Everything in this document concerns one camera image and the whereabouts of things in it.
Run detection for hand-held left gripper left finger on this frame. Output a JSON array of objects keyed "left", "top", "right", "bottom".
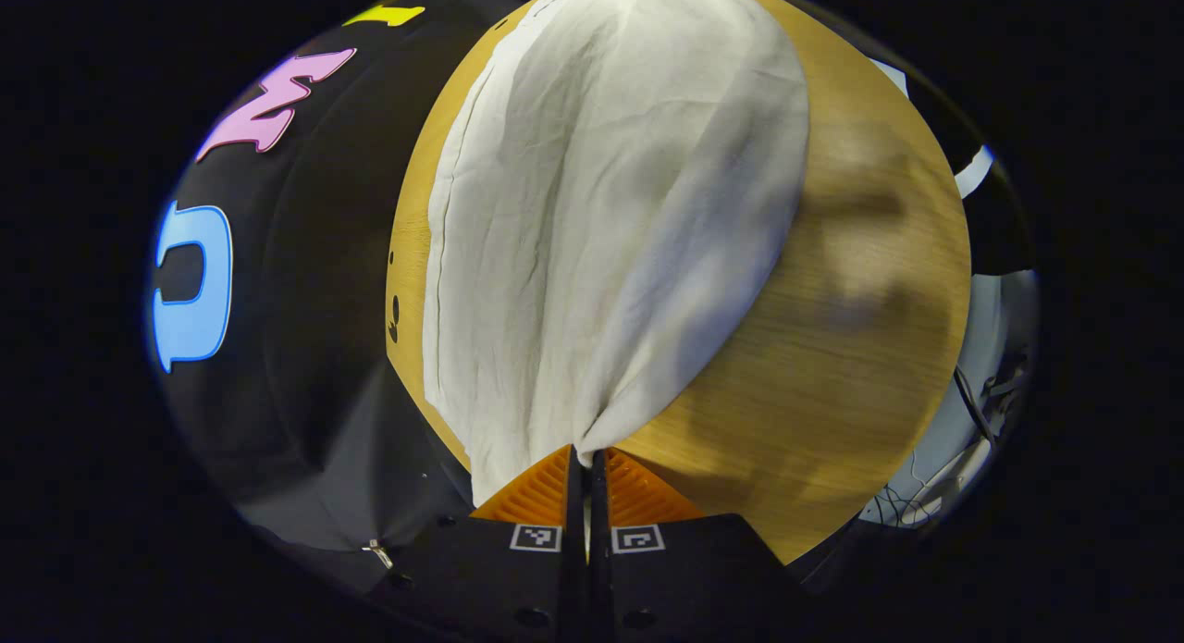
[{"left": 370, "top": 444, "right": 588, "bottom": 643}]

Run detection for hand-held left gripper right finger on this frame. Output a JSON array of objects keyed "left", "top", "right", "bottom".
[{"left": 588, "top": 447, "right": 817, "bottom": 643}]

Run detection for white jeans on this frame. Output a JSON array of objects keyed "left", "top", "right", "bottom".
[{"left": 422, "top": 0, "right": 813, "bottom": 508}]

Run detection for black backdrop cloth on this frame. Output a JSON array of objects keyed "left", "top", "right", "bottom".
[{"left": 146, "top": 0, "right": 579, "bottom": 596}]

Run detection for dark white-striped clothing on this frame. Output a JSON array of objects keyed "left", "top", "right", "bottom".
[{"left": 869, "top": 56, "right": 1038, "bottom": 279}]

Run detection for black floor cable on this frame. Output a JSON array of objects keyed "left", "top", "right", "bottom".
[{"left": 952, "top": 365, "right": 1003, "bottom": 449}]

